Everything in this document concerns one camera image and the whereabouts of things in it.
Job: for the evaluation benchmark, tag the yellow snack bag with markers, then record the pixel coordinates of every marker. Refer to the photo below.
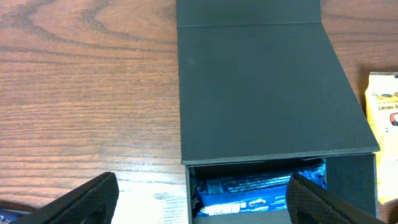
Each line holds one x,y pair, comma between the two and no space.
381,112

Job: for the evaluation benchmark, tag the blue Oreo cookie pack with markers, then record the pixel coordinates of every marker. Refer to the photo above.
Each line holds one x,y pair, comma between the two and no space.
252,192

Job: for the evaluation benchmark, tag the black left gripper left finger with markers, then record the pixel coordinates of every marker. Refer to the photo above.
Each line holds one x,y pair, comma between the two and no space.
91,203

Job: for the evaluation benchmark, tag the dark green open box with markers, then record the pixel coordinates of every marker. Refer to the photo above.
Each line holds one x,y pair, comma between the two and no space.
262,90

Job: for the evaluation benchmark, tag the Dairy Milk chocolate bar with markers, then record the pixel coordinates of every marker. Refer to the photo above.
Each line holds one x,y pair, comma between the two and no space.
6,216

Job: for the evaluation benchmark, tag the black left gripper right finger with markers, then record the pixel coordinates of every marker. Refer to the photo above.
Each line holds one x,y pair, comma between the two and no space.
309,203

